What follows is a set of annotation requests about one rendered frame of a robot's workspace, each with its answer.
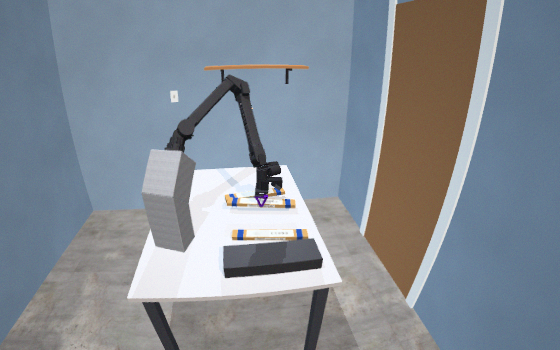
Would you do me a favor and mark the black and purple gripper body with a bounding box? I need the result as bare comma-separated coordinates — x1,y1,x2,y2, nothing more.
255,178,268,197

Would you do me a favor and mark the white welding electrode pack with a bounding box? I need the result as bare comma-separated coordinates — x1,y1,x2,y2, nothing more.
225,188,285,203
227,197,296,208
232,229,308,241

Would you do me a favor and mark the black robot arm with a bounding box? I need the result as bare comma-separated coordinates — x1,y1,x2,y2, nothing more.
165,74,283,190

